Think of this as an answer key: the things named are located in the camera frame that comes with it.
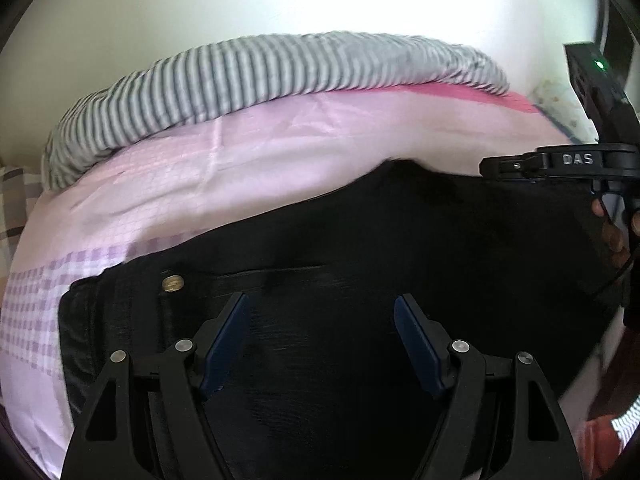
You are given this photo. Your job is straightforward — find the black pants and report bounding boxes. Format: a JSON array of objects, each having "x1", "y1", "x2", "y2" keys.
[{"x1": 58, "y1": 160, "x2": 620, "y2": 479}]

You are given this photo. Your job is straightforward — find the right hand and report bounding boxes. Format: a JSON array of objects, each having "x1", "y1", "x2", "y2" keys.
[{"x1": 591, "y1": 198, "x2": 631, "y2": 276}]

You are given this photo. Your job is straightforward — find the white triangle patterned cloth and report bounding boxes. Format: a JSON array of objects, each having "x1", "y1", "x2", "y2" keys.
[{"x1": 528, "y1": 79, "x2": 599, "y2": 144}]

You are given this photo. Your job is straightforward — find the pink purple checked bedsheet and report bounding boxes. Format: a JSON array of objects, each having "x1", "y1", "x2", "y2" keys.
[{"x1": 1, "y1": 84, "x2": 625, "y2": 479}]

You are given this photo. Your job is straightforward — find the grey white striped pillow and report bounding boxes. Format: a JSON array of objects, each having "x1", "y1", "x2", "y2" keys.
[{"x1": 41, "y1": 32, "x2": 509, "y2": 191}]

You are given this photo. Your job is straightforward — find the black camera box right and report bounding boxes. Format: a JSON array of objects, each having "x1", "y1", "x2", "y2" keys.
[{"x1": 564, "y1": 42, "x2": 639, "y2": 146}]

